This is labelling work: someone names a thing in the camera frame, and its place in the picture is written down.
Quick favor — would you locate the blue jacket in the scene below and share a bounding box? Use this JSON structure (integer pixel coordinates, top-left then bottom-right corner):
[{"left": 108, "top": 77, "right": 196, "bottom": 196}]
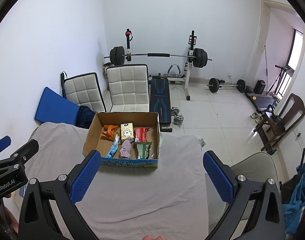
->
[{"left": 282, "top": 162, "right": 305, "bottom": 234}]

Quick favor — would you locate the black and blue weight bench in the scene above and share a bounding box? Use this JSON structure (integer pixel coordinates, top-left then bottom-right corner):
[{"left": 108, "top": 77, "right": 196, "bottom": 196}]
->
[{"left": 150, "top": 75, "right": 173, "bottom": 132}]

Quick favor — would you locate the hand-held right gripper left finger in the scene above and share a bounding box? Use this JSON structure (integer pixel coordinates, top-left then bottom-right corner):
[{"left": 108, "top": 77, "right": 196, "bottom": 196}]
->
[{"left": 18, "top": 149, "right": 102, "bottom": 240}]

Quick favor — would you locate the blue stick snack packet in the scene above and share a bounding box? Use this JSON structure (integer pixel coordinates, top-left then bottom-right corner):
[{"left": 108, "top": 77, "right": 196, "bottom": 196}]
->
[{"left": 106, "top": 134, "right": 121, "bottom": 158}]

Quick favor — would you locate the black antenna device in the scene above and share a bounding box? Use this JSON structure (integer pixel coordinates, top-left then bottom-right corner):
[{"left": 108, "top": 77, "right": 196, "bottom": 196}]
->
[{"left": 296, "top": 148, "right": 305, "bottom": 170}]

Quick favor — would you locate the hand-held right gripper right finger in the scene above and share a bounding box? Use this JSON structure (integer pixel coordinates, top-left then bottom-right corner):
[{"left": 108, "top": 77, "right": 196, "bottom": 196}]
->
[{"left": 203, "top": 150, "right": 286, "bottom": 240}]

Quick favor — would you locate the green snack packet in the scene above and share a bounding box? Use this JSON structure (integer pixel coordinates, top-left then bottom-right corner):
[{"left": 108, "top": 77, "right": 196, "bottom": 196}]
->
[{"left": 135, "top": 141, "right": 153, "bottom": 160}]

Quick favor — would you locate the dark wooden chair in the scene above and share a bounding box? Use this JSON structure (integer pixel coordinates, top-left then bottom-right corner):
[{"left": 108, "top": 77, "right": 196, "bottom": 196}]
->
[{"left": 254, "top": 93, "right": 305, "bottom": 153}]

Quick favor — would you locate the orange snack packet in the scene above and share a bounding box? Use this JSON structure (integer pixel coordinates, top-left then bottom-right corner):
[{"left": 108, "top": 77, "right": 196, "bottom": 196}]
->
[{"left": 101, "top": 124, "right": 119, "bottom": 140}]

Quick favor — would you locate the white barbell rack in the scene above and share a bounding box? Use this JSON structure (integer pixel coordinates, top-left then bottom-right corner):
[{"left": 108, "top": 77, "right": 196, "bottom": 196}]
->
[{"left": 125, "top": 29, "right": 198, "bottom": 101}]

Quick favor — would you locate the black speaker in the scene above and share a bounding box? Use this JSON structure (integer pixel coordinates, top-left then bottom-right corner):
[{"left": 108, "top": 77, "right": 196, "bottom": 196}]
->
[{"left": 254, "top": 79, "right": 266, "bottom": 94}]

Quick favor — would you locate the black tripod stand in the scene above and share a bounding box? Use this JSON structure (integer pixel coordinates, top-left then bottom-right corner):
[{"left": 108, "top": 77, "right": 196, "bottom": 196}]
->
[{"left": 267, "top": 64, "right": 293, "bottom": 95}]

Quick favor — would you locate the grey exercise handle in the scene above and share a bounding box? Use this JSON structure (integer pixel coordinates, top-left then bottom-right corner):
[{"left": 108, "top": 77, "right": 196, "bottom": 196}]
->
[{"left": 167, "top": 64, "right": 182, "bottom": 78}]

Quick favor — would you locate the white padded chair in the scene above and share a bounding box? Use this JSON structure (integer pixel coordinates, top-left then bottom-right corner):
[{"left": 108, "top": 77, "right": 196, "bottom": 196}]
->
[
  {"left": 63, "top": 72, "right": 107, "bottom": 112},
  {"left": 106, "top": 64, "right": 150, "bottom": 112}
]

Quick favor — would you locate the small brown cardboard box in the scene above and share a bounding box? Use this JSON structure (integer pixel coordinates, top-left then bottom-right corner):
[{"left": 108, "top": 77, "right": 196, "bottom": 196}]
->
[{"left": 103, "top": 62, "right": 112, "bottom": 79}]

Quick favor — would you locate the black treadmill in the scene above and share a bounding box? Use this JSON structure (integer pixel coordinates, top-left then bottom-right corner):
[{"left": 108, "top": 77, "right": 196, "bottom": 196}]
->
[{"left": 245, "top": 92, "right": 279, "bottom": 113}]

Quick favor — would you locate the window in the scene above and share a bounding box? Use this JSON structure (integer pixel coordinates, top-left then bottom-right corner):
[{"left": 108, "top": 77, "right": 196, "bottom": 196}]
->
[{"left": 285, "top": 29, "right": 305, "bottom": 98}]

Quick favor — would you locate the thin black rod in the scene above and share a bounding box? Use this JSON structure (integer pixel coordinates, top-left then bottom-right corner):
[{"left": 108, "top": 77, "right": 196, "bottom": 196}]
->
[{"left": 264, "top": 44, "right": 269, "bottom": 80}]

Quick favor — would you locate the grey-purple sock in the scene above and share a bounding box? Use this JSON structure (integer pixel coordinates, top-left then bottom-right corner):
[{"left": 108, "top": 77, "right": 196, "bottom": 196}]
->
[{"left": 120, "top": 137, "right": 135, "bottom": 159}]

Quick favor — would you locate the person's left hand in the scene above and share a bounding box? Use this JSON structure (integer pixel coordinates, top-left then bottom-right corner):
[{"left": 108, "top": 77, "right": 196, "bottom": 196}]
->
[{"left": 3, "top": 205, "right": 19, "bottom": 233}]

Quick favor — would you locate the grey-green shell chair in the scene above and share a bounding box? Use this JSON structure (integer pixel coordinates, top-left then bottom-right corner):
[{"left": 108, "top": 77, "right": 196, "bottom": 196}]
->
[{"left": 205, "top": 152, "right": 280, "bottom": 238}]

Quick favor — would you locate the printed cardboard box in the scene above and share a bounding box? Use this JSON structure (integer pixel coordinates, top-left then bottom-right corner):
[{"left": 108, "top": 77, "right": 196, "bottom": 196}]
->
[{"left": 83, "top": 112, "right": 159, "bottom": 168}]

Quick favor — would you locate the black hand pump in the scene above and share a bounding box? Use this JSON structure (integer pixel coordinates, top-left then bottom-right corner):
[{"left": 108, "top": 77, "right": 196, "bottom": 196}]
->
[{"left": 60, "top": 72, "right": 68, "bottom": 98}]

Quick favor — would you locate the short barbell with black plates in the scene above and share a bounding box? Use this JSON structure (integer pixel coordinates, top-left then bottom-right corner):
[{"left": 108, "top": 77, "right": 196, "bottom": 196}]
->
[{"left": 206, "top": 77, "right": 246, "bottom": 93}]

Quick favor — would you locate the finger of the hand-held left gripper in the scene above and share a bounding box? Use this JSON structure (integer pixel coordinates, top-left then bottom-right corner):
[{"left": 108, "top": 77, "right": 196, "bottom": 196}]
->
[
  {"left": 0, "top": 139, "right": 40, "bottom": 174},
  {"left": 0, "top": 135, "right": 12, "bottom": 159}
]

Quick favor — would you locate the black bag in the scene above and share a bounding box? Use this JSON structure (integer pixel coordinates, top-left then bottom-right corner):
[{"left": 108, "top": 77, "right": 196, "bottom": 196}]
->
[{"left": 264, "top": 105, "right": 285, "bottom": 130}]

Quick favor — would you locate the yellow white snack box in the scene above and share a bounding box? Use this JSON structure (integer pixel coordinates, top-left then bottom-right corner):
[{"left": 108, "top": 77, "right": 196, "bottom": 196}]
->
[{"left": 121, "top": 122, "right": 135, "bottom": 140}]

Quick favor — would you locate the long barbell with black plates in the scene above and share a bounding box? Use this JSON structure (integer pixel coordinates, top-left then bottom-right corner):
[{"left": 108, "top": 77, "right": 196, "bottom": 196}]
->
[{"left": 104, "top": 46, "right": 213, "bottom": 68}]

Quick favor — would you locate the red snack packet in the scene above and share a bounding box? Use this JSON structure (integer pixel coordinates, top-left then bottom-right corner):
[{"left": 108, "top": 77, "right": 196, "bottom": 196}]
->
[{"left": 134, "top": 127, "right": 148, "bottom": 143}]

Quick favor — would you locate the blue foam mat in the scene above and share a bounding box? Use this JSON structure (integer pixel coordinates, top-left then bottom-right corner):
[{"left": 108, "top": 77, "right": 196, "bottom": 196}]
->
[{"left": 34, "top": 87, "right": 80, "bottom": 126}]

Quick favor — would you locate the dark blue cloth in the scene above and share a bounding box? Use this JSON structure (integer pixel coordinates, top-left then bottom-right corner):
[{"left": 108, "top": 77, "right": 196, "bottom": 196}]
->
[{"left": 76, "top": 105, "right": 97, "bottom": 129}]

